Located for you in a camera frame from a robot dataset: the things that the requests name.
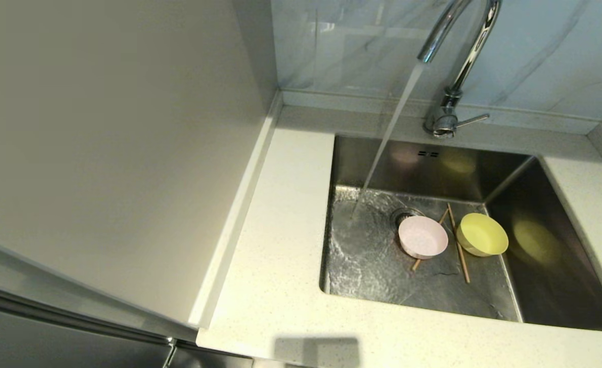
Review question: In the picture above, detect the pink bowl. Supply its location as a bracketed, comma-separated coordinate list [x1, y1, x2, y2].
[398, 215, 449, 260]

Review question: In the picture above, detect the wooden chopstick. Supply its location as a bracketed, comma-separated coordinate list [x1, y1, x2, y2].
[447, 203, 471, 285]
[412, 208, 450, 272]

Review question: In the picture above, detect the chrome gooseneck faucet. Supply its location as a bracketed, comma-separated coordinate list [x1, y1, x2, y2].
[416, 0, 503, 140]

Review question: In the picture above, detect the yellow bowl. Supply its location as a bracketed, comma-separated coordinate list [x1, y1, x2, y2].
[456, 213, 509, 258]

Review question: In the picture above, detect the stainless steel sink basin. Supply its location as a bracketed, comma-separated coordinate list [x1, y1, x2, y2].
[319, 133, 602, 333]

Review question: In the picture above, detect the round metal drain strainer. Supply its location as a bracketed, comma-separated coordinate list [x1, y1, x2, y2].
[389, 206, 425, 237]

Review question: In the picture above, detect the grey tall cabinet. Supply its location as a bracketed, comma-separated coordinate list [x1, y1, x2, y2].
[0, 0, 281, 368]

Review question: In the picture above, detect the chrome cabinet rail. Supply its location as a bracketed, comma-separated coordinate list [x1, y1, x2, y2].
[0, 284, 199, 353]

